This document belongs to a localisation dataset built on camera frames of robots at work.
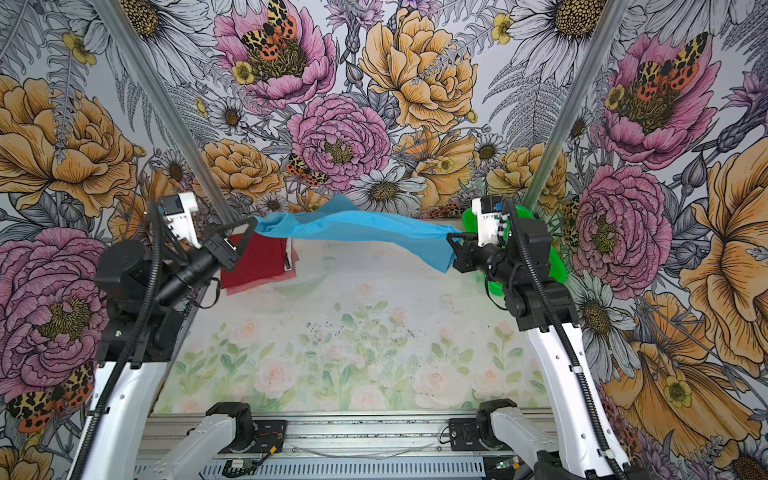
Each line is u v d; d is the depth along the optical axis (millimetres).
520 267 459
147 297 354
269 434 745
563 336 394
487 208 550
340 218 664
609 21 730
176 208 470
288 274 1050
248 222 553
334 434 761
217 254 484
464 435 738
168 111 883
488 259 536
